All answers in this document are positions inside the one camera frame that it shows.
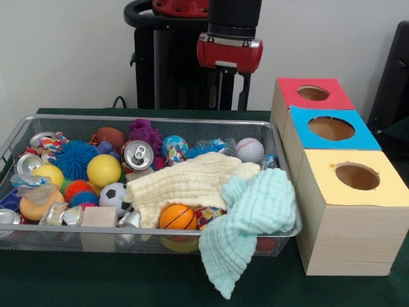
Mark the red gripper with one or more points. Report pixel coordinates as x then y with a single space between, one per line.
230 54

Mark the black white soccer ball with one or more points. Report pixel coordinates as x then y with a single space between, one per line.
114 198

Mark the wooden box with three holes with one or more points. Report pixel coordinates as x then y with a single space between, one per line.
351 240

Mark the black chair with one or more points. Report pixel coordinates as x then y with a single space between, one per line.
396 80

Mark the cream yellow cloth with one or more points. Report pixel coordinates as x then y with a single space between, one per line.
191 182

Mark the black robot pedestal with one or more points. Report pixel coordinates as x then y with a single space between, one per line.
172 64

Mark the white baseball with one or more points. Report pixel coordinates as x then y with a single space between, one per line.
250 149

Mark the orange toy basketball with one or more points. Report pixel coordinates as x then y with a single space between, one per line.
178 217

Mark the shallow clear mesh bin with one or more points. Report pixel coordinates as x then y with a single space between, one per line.
48 243

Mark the dark green side table cloth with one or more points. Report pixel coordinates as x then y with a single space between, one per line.
399 128

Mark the mint green cloth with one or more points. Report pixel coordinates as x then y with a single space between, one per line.
243 224

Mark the silver drink can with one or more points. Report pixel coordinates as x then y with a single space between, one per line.
138 155

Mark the plain wooden block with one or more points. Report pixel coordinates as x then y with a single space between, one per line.
98 217

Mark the blue globe ball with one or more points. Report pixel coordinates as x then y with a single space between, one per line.
174 144

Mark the large yellow ball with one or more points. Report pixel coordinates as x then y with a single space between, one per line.
104 169

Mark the small yellow ball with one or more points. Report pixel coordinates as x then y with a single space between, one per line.
49 174

